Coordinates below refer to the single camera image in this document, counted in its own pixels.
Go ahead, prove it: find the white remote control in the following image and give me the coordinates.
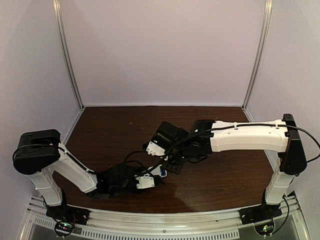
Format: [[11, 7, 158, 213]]
[[145, 165, 164, 178]]

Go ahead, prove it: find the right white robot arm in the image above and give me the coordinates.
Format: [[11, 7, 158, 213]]
[[146, 114, 307, 213]]

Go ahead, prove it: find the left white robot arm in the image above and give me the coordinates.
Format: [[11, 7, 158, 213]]
[[12, 129, 168, 207]]

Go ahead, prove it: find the blue battery in remote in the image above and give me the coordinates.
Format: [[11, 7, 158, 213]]
[[160, 167, 168, 178]]

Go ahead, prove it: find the right black camera cable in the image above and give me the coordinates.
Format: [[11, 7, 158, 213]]
[[139, 121, 320, 176]]

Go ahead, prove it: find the black camera cable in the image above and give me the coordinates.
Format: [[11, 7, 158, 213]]
[[89, 149, 151, 176], [139, 121, 320, 176]]

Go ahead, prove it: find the left black camera cable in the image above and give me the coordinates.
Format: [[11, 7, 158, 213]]
[[89, 149, 151, 176]]

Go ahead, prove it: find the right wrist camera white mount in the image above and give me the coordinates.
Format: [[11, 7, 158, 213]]
[[142, 141, 165, 157]]

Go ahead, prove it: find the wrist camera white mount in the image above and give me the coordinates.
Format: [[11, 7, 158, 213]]
[[142, 141, 165, 157], [135, 175, 155, 189]]

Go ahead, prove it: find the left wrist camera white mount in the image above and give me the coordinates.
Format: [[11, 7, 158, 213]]
[[135, 175, 155, 189]]

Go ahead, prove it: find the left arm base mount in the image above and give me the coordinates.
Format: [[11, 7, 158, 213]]
[[44, 204, 90, 238]]

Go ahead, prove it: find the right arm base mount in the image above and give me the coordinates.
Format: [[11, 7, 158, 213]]
[[238, 203, 282, 237]]

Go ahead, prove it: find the right aluminium frame post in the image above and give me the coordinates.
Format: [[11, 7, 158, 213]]
[[242, 0, 273, 111]]

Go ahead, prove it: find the aluminium frame post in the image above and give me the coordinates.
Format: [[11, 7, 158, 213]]
[[52, 0, 85, 110], [242, 0, 273, 111]]

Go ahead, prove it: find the left aluminium frame post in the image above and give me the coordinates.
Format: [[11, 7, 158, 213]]
[[52, 0, 85, 110]]

